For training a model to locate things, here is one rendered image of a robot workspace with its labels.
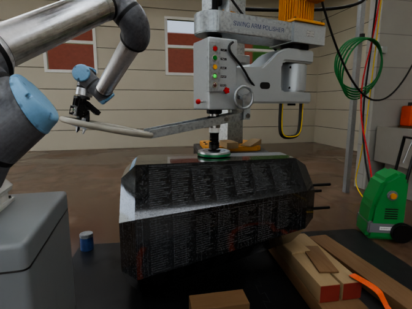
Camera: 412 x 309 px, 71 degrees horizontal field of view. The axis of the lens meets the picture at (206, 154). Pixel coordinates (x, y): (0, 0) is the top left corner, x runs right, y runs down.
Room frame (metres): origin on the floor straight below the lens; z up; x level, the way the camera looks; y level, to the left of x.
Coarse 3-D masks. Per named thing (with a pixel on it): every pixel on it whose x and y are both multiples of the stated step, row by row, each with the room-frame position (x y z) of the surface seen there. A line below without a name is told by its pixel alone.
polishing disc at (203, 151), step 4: (204, 148) 1.99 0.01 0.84; (208, 148) 1.99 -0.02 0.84; (220, 148) 1.99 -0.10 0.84; (200, 152) 1.84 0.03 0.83; (204, 152) 1.83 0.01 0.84; (208, 152) 1.83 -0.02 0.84; (212, 152) 1.83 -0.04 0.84; (216, 152) 1.83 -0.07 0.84; (220, 152) 1.83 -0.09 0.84; (224, 152) 1.83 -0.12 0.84; (228, 152) 1.85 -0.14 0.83
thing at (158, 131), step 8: (232, 112) 2.03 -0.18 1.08; (240, 112) 1.94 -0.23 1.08; (192, 120) 1.88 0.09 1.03; (200, 120) 1.79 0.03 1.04; (208, 120) 1.82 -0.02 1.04; (216, 120) 1.84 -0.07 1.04; (224, 120) 1.86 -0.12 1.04; (232, 120) 1.90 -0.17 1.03; (152, 128) 1.76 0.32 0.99; (160, 128) 1.67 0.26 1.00; (168, 128) 1.69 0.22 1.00; (176, 128) 1.72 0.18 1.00; (184, 128) 1.74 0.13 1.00; (192, 128) 1.76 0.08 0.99; (200, 128) 1.79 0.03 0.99; (160, 136) 1.67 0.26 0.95
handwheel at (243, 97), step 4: (240, 88) 1.80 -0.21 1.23; (248, 88) 1.83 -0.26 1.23; (236, 92) 1.79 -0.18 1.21; (252, 92) 1.84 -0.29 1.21; (240, 96) 1.81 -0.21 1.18; (244, 96) 1.81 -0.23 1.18; (252, 96) 1.84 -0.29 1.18; (236, 100) 1.79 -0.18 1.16; (244, 100) 1.81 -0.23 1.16; (252, 100) 1.84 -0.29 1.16; (236, 104) 1.79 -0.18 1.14; (244, 104) 1.82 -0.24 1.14; (248, 104) 1.84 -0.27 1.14; (240, 108) 1.80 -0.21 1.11; (244, 108) 1.81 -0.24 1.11; (248, 108) 1.84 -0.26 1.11
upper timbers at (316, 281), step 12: (300, 240) 1.89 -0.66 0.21; (312, 240) 1.89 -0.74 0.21; (288, 252) 1.75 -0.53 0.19; (324, 252) 1.73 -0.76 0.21; (288, 264) 1.74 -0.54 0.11; (300, 264) 1.59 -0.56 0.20; (312, 264) 1.58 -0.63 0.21; (336, 264) 1.58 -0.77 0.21; (300, 276) 1.58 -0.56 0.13; (312, 276) 1.47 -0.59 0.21; (324, 276) 1.47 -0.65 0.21; (336, 276) 1.47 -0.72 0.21; (348, 276) 1.47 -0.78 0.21; (312, 288) 1.45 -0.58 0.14; (324, 288) 1.38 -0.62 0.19; (336, 288) 1.39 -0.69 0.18; (348, 288) 1.40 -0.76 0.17; (360, 288) 1.42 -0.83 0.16; (324, 300) 1.38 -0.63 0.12; (336, 300) 1.39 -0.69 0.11
